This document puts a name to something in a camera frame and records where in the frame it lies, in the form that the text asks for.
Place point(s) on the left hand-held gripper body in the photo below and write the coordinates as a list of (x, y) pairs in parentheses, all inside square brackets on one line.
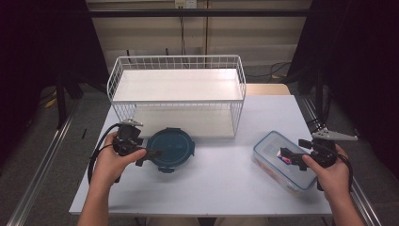
[(127, 141)]

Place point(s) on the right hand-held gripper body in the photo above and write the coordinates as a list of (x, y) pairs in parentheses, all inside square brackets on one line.
[(326, 150)]

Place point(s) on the person's right hand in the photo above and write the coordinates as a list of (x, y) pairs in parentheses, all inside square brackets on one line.
[(332, 179)]

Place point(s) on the person's left hand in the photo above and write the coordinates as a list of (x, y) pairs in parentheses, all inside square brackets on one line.
[(109, 166)]

